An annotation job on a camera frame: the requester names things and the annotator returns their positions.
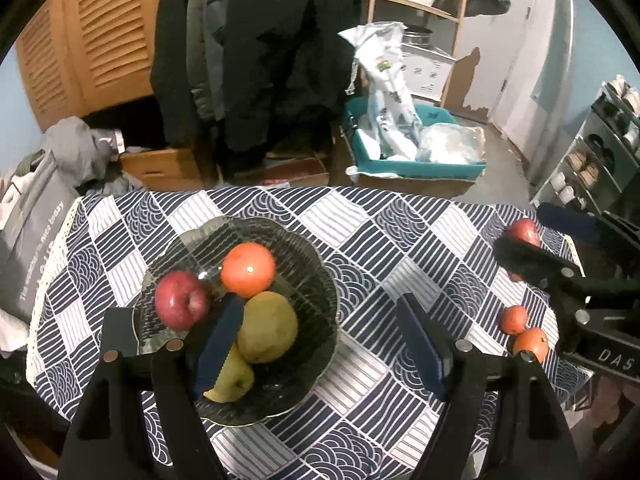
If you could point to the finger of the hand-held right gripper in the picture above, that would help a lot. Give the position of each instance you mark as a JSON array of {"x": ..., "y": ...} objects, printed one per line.
[
  {"x": 570, "y": 220},
  {"x": 535, "y": 260}
]

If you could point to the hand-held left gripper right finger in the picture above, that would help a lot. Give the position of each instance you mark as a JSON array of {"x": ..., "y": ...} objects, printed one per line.
[{"x": 417, "y": 340}]

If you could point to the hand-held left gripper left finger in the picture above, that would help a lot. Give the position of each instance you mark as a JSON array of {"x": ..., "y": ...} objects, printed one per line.
[{"x": 220, "y": 340}]

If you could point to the red apple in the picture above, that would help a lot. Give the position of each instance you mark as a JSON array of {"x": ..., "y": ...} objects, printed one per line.
[
  {"x": 524, "y": 232},
  {"x": 180, "y": 300}
]

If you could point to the yellow pear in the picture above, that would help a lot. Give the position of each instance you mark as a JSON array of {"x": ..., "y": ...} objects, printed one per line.
[{"x": 237, "y": 382}]

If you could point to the yellow apple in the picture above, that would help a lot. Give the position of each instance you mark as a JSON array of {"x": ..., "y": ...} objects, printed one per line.
[{"x": 270, "y": 330}]

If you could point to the orange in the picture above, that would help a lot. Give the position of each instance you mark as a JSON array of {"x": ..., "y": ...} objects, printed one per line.
[{"x": 248, "y": 270}]

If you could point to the dark glass bowl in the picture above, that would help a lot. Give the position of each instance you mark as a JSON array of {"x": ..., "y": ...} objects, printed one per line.
[{"x": 310, "y": 300}]

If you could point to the person's right hand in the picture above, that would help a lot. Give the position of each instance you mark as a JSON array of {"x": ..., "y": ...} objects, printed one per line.
[{"x": 612, "y": 402}]

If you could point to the rows of shoes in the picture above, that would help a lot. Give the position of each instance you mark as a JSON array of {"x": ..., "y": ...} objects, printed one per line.
[{"x": 590, "y": 172}]

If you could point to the small tangerine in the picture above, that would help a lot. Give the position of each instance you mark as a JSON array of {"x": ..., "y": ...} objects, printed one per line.
[
  {"x": 514, "y": 319},
  {"x": 531, "y": 344}
]

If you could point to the blue white patterned tablecloth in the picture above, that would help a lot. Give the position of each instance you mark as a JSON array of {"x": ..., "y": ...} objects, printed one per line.
[{"x": 380, "y": 260}]

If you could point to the grey shoe rack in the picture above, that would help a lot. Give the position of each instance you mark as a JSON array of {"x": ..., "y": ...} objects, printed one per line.
[{"x": 595, "y": 125}]

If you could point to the teal plastic bin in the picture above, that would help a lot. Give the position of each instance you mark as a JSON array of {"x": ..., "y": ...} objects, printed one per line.
[{"x": 425, "y": 170}]

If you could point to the clear crumpled plastic bag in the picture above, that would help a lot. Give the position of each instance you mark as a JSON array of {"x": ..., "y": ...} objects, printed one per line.
[{"x": 450, "y": 142}]

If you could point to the wooden drawer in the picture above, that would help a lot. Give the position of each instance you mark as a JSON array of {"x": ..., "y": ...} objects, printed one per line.
[{"x": 160, "y": 170}]

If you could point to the red label cardboard box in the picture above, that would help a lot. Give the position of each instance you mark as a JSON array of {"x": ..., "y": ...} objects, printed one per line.
[{"x": 295, "y": 175}]

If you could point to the grey door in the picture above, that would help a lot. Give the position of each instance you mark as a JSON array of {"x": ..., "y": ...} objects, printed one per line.
[{"x": 495, "y": 35}]

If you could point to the white plastic crate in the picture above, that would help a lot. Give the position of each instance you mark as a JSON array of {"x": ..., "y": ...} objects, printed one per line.
[{"x": 427, "y": 75}]

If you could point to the grey tote bag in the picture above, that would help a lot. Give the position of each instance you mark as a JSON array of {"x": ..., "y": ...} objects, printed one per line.
[{"x": 35, "y": 240}]

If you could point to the printed white plastic bag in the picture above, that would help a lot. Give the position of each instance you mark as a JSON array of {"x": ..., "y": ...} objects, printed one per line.
[{"x": 385, "y": 95}]

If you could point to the wooden shelf rack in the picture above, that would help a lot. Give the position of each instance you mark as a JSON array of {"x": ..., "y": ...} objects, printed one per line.
[{"x": 462, "y": 20}]

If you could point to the metal steamer pot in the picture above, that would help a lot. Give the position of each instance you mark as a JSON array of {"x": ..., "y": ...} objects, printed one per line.
[{"x": 417, "y": 36}]

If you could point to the grey clothing pile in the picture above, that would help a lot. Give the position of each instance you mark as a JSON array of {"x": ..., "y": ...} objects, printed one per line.
[{"x": 75, "y": 145}]

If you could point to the grey jacket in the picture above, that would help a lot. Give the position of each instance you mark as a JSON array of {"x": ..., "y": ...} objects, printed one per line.
[{"x": 205, "y": 60}]

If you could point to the black coat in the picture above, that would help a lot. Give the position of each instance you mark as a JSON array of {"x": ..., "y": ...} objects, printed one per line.
[{"x": 280, "y": 60}]

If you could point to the wooden louvered wardrobe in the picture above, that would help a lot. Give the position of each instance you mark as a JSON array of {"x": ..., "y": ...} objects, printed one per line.
[{"x": 100, "y": 35}]

